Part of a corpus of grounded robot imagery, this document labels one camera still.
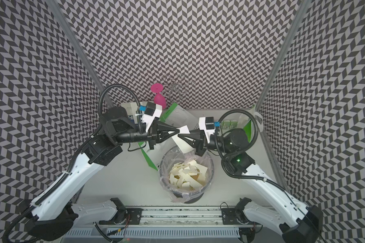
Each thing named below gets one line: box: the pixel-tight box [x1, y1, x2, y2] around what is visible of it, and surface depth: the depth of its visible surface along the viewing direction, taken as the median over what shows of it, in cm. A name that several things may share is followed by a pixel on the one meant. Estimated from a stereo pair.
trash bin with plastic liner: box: [158, 145, 215, 204], surface depth 72 cm
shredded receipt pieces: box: [168, 159, 209, 191], surface depth 73 cm
